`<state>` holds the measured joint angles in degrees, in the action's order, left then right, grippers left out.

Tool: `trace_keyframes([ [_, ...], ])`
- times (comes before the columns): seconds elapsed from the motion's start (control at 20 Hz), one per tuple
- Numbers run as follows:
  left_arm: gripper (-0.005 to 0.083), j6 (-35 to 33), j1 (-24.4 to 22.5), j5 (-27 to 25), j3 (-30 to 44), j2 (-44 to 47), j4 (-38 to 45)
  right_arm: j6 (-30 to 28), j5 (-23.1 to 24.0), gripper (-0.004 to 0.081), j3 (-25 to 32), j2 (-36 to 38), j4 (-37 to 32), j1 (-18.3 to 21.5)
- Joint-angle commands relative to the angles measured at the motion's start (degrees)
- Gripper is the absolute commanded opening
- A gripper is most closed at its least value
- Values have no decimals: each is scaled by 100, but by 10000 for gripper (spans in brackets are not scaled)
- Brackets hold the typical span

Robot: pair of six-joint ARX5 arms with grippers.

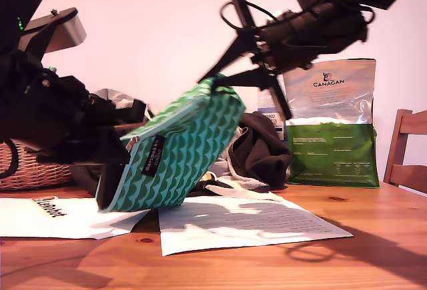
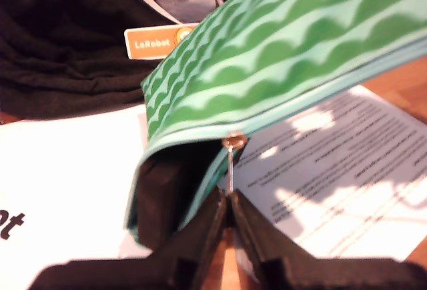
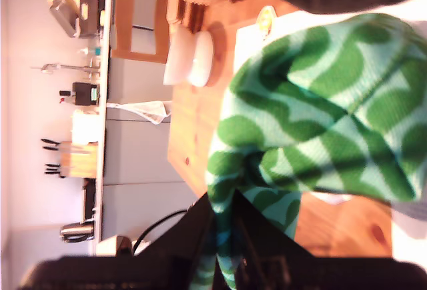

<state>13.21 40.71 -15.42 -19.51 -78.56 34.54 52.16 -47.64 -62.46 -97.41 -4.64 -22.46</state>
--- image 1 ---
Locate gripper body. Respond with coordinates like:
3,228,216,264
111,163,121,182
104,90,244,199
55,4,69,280
228,0,314,120

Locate green wave-patterned zip pouch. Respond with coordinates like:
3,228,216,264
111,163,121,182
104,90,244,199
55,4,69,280
95,72,248,213

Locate large clear water bottle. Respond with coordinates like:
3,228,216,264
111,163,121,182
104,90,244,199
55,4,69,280
257,88,288,143

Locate dark brown garment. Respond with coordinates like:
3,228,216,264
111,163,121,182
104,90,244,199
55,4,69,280
71,96,293,201

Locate silver green pet food bag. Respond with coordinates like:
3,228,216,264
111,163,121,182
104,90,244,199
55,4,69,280
282,58,380,190

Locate blank white paper sheet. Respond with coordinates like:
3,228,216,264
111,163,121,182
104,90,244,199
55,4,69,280
0,197,147,240

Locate wooden chair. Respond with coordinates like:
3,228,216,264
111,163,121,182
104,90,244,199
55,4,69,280
383,109,427,195

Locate printed white paper sheet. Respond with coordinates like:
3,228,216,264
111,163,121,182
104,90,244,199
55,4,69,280
158,196,355,257

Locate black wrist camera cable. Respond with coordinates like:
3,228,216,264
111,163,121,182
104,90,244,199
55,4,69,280
219,0,284,31

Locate wicker basket with handle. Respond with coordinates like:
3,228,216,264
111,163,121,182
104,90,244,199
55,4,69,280
0,139,73,191

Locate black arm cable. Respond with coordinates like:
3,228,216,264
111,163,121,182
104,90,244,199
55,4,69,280
0,139,19,180
358,5,376,26

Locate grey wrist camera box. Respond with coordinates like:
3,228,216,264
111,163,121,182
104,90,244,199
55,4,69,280
18,7,88,55

